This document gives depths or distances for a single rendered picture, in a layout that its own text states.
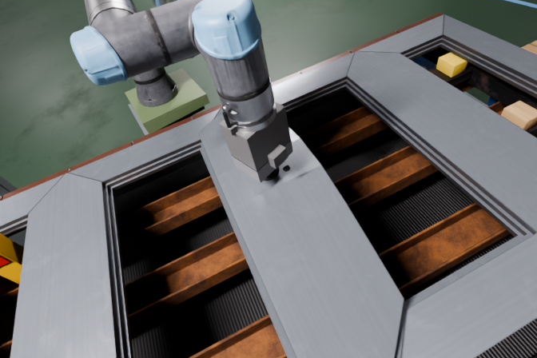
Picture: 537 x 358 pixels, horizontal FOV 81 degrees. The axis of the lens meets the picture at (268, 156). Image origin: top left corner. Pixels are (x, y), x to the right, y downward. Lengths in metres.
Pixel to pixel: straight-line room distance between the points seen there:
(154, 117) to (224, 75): 0.81
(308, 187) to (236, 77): 0.25
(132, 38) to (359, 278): 0.47
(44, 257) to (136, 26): 0.55
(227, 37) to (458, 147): 0.56
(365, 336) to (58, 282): 0.58
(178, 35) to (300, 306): 0.42
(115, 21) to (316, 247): 0.43
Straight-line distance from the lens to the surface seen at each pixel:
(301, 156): 0.59
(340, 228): 0.54
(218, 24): 0.37
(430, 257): 0.81
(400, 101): 0.87
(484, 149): 0.79
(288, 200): 0.55
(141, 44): 0.47
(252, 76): 0.40
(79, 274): 0.77
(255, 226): 0.54
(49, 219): 0.91
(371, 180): 0.89
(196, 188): 0.93
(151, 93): 1.23
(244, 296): 0.91
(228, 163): 0.62
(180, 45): 0.47
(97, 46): 0.47
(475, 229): 0.87
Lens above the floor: 1.39
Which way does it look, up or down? 47 degrees down
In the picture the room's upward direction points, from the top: 15 degrees counter-clockwise
